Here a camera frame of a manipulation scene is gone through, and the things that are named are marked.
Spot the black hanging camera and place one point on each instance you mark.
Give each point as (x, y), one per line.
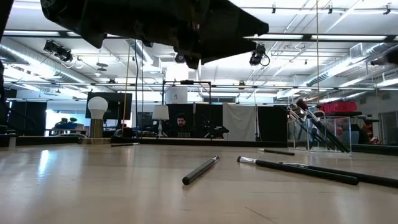
(257, 56)
(59, 51)

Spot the black workbench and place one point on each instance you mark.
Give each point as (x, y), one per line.
(363, 114)

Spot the black metal rig frame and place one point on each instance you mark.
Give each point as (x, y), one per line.
(186, 82)

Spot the black partition panel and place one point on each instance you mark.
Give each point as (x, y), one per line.
(28, 118)
(272, 124)

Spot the white bulb lamp, brass base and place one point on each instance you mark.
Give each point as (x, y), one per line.
(97, 107)

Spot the thin black makeup brush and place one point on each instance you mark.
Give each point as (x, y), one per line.
(379, 180)
(278, 152)
(124, 144)
(303, 124)
(295, 119)
(199, 171)
(298, 169)

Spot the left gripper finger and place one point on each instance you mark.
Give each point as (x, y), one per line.
(230, 49)
(233, 21)

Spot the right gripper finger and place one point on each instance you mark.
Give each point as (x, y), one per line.
(388, 57)

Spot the clear acrylic brush holder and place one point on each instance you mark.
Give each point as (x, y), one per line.
(345, 124)
(323, 127)

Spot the white box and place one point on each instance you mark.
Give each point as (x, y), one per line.
(175, 95)

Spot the person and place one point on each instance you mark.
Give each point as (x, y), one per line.
(181, 119)

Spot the white shade table lamp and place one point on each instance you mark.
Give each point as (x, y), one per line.
(160, 112)

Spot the white hanging sheet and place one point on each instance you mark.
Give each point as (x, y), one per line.
(239, 121)

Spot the red storage bins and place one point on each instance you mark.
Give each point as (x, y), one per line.
(339, 106)

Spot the black television screen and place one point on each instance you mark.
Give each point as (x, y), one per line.
(118, 105)

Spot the green potted plants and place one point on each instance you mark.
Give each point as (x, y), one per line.
(68, 119)

